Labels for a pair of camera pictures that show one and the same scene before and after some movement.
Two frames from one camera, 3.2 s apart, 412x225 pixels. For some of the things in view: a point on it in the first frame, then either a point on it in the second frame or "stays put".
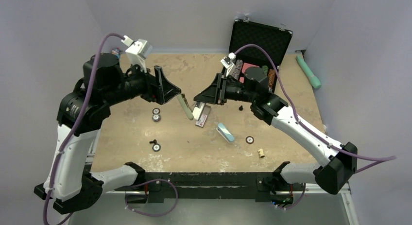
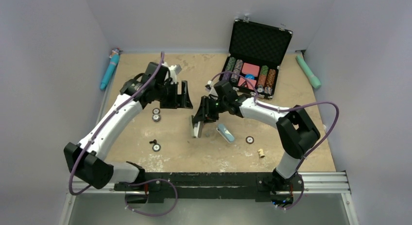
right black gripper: x=216 y=93 -> x=204 y=113
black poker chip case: x=244 y=33 stays put
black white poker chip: x=156 y=147 stays put
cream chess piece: x=261 y=153 stays put
